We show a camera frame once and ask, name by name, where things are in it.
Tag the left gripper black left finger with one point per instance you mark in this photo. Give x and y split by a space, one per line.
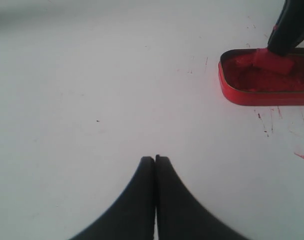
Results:
132 215

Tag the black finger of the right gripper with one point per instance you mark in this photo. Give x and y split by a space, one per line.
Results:
296 23
280 41

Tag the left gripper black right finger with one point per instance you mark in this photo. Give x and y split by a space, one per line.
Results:
179 215

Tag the red stamp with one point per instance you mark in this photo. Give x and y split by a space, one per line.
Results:
268 61

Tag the red ink paste tin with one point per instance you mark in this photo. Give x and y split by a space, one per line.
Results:
245 85

